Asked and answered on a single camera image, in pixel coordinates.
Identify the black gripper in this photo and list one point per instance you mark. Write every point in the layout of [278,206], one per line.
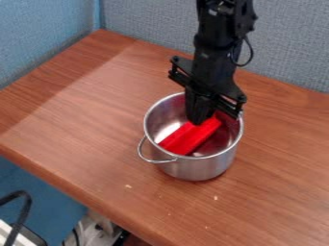
[207,79]

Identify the red block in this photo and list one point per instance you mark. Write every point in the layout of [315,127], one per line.
[190,136]

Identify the stainless steel pot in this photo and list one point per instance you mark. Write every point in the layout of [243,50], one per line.
[211,158]

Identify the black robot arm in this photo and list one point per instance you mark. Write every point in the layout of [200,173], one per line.
[222,50]

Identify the white power strip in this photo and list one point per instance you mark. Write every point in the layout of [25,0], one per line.
[93,231]

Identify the grey white device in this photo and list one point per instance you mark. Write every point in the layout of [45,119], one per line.
[25,238]

